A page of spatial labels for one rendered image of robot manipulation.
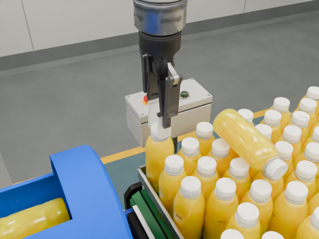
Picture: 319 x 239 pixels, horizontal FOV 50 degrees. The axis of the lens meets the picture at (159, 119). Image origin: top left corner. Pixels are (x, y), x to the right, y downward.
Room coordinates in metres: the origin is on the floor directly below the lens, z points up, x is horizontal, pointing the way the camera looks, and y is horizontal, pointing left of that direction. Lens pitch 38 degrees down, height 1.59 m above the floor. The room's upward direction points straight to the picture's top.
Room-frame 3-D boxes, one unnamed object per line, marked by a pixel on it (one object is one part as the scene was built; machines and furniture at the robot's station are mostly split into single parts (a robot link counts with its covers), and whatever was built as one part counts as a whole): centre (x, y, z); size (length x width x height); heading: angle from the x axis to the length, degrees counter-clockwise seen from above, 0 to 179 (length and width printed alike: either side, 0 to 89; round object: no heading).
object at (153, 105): (0.59, 0.01, 1.14); 0.03 x 0.01 x 0.07; 117
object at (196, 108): (0.72, -0.02, 1.05); 0.20 x 0.10 x 0.10; 116
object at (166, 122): (0.54, -0.02, 1.17); 0.03 x 0.01 x 0.05; 27
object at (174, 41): (0.57, 0.00, 1.30); 0.08 x 0.07 x 0.09; 27
